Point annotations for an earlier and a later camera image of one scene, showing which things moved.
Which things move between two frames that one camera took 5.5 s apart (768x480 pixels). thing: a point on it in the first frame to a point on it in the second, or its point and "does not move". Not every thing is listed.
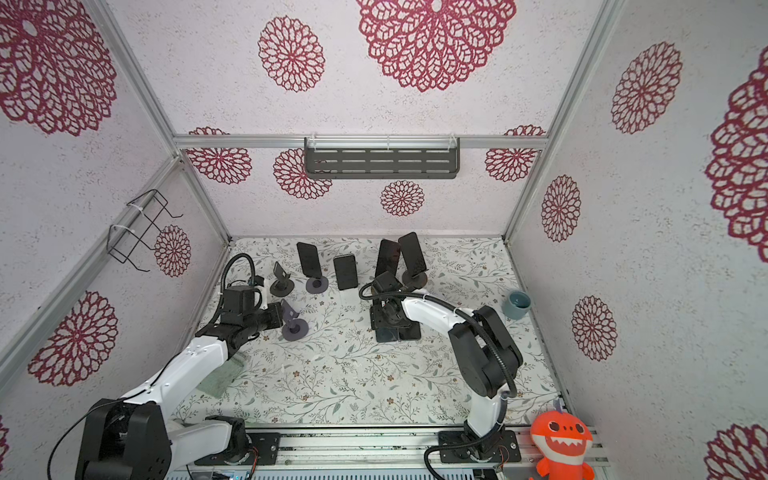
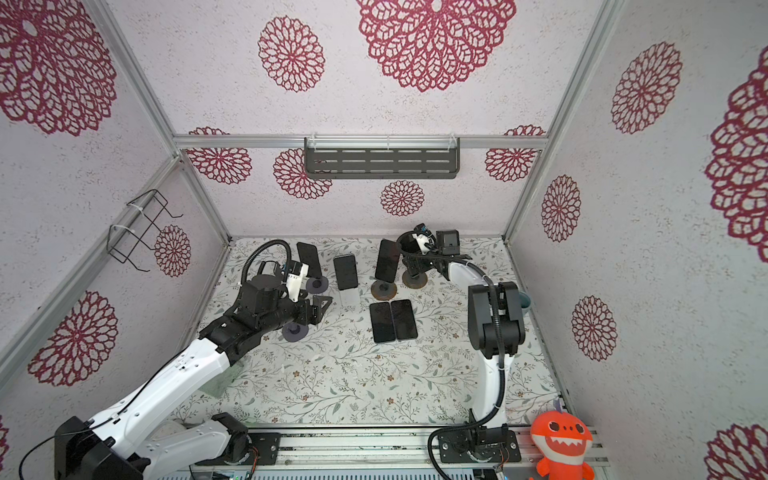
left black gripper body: x=270 y=317 to x=303 y=314
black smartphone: x=309 y=259 does not move
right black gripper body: x=381 y=317 to x=426 y=262
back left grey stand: x=317 y=285 does not move
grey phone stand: x=295 y=328 does not move
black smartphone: x=412 y=253 does not move
